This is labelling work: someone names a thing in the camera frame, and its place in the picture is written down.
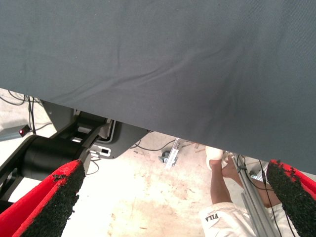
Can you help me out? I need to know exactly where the dark grey table cloth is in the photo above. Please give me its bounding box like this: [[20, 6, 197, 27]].
[[0, 0, 316, 176]]

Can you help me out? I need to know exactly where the thin black floor cable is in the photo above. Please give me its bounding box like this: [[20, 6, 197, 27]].
[[27, 96, 38, 136], [130, 139, 176, 152], [0, 90, 28, 106]]

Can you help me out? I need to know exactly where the person in white shorts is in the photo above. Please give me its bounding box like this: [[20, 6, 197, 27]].
[[199, 158, 301, 237]]

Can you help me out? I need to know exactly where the silver aluminium profile post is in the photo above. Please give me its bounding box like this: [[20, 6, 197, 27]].
[[228, 152, 281, 237]]

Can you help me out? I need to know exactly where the silver aluminium bracket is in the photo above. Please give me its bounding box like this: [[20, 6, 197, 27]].
[[164, 138, 181, 170]]

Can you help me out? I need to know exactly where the white shoe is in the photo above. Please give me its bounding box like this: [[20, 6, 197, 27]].
[[205, 145, 225, 171]]

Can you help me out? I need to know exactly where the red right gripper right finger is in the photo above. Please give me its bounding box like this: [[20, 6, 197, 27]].
[[266, 159, 316, 237]]

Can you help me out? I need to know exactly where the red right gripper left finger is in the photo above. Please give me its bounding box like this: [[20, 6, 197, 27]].
[[0, 159, 86, 237]]

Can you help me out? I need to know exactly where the black cylindrical base frame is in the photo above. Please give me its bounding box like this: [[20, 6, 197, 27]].
[[0, 111, 109, 208]]

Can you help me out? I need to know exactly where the thin black post cable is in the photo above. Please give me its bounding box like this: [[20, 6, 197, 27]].
[[258, 159, 282, 237]]

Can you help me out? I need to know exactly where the small box with red light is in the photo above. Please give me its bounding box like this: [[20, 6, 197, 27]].
[[19, 125, 31, 138]]

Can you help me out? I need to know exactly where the grey flat bar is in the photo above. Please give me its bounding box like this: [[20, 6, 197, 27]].
[[0, 120, 28, 142]]

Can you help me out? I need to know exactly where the dark grey base panel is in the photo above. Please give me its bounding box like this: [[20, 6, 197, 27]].
[[40, 100, 151, 159]]

